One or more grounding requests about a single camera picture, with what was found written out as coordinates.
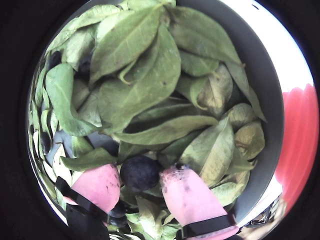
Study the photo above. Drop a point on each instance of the pink-tipped gripper finger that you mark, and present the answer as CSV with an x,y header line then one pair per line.
x,y
97,187
192,200

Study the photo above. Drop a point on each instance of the red collapsible cup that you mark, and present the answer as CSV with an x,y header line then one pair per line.
x,y
297,150

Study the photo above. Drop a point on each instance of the grey round bowl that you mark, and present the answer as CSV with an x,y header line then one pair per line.
x,y
260,75

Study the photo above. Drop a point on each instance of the large dark green leaf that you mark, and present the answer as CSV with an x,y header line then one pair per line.
x,y
60,100

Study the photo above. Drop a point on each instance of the green leaf pile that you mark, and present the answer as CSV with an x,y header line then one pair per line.
x,y
140,100

